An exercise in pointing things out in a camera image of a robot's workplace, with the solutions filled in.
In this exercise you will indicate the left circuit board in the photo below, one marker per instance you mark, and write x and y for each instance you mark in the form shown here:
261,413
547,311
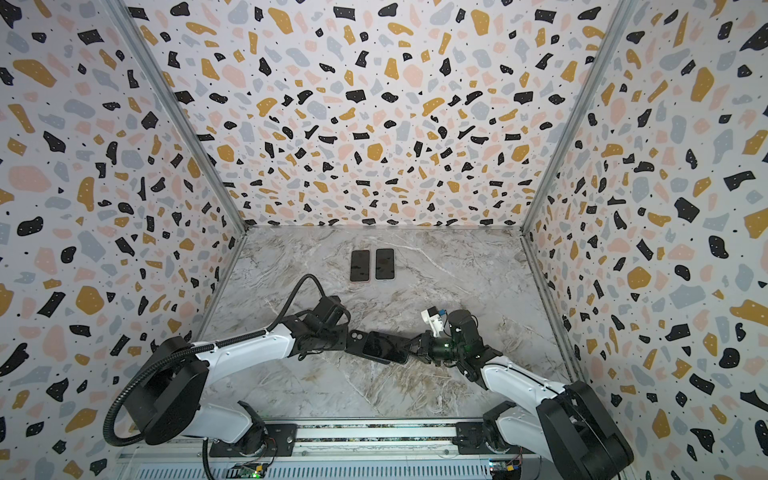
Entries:
250,470

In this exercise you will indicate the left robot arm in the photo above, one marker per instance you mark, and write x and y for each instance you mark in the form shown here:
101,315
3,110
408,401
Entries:
166,398

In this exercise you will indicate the blue edged phone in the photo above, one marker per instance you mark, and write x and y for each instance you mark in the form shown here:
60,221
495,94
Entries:
386,348

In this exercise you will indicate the purple edged phone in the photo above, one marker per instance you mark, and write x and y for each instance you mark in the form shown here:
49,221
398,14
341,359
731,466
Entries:
385,264

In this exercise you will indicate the silver edged phone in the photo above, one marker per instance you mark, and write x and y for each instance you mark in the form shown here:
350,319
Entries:
360,263

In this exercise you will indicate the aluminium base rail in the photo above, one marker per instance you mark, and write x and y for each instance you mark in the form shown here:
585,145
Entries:
340,449

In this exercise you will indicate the right circuit board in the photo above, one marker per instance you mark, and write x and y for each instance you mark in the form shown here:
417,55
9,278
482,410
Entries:
505,469

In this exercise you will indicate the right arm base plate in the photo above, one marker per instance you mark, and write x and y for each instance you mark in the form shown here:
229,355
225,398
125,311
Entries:
481,437

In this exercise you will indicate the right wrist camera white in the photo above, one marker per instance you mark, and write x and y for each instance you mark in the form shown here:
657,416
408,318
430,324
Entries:
435,320

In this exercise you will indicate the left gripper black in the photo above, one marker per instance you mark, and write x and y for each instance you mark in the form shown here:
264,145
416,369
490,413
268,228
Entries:
342,329

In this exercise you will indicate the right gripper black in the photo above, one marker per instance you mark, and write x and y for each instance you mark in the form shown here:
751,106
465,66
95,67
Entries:
424,346

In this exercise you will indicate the black phone case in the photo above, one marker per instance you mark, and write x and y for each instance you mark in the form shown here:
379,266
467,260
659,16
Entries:
355,342

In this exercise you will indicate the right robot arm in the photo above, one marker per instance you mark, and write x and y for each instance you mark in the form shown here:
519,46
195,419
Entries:
566,424

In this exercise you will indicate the circuit board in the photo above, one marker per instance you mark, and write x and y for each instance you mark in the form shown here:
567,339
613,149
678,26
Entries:
250,470
505,469

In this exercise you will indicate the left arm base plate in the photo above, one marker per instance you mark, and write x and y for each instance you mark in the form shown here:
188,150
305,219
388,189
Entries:
273,440

